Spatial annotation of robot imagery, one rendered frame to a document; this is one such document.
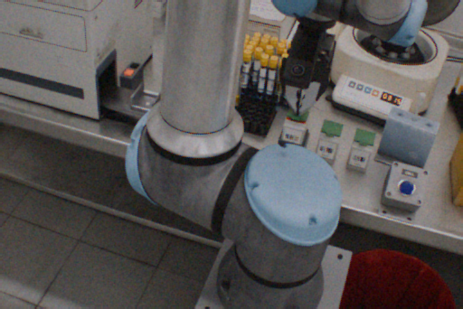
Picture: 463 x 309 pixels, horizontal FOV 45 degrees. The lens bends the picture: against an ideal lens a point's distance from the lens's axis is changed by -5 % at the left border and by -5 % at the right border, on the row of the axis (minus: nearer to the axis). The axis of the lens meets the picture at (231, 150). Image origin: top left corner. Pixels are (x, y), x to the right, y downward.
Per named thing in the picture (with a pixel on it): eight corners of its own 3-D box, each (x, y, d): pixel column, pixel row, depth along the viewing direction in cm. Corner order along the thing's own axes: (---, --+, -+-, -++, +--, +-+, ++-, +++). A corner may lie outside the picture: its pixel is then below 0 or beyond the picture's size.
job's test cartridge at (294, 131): (279, 147, 115) (284, 122, 110) (285, 133, 118) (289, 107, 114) (299, 153, 114) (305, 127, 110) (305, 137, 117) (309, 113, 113)
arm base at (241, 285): (293, 350, 76) (307, 314, 69) (196, 299, 80) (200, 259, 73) (337, 270, 86) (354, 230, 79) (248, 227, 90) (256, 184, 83)
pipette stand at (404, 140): (373, 159, 116) (385, 120, 110) (382, 139, 121) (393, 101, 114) (420, 177, 114) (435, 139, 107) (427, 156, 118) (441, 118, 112)
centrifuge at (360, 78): (313, 101, 129) (322, 54, 121) (353, 42, 149) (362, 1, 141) (416, 140, 122) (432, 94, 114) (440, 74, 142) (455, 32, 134)
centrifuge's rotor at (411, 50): (347, 69, 130) (354, 42, 125) (366, 39, 141) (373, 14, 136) (412, 92, 126) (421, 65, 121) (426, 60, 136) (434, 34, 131)
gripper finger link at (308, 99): (318, 104, 114) (326, 65, 108) (312, 122, 110) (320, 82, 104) (302, 100, 115) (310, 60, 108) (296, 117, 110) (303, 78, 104)
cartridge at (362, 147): (345, 168, 114) (353, 142, 109) (349, 153, 117) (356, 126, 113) (365, 173, 113) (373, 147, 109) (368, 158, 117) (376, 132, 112)
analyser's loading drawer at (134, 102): (86, 107, 119) (84, 86, 115) (100, 88, 123) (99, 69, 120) (178, 132, 115) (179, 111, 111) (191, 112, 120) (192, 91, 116)
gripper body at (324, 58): (331, 61, 109) (343, 5, 101) (323, 86, 103) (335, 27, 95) (292, 51, 110) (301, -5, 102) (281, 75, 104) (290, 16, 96)
